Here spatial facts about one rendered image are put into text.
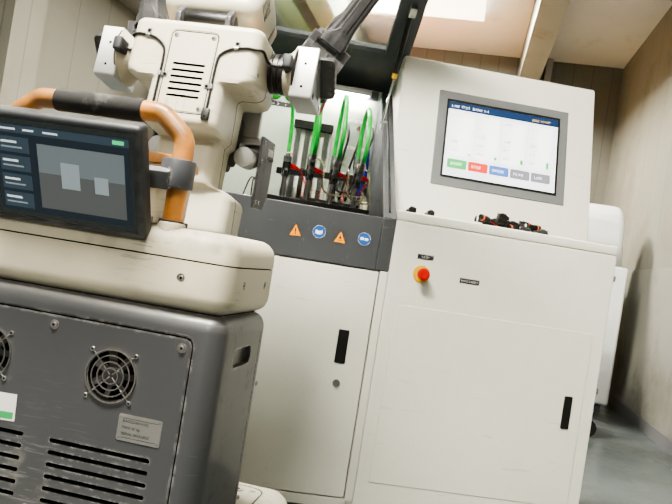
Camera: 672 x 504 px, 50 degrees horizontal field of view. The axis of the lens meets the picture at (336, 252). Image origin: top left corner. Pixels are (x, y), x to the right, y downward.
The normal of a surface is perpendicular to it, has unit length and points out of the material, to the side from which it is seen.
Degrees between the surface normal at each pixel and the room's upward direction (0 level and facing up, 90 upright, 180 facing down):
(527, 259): 90
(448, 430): 90
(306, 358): 90
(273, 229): 90
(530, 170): 76
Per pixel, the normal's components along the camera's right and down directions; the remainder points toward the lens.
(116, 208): -0.22, 0.38
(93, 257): -0.17, -0.04
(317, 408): 0.09, 0.00
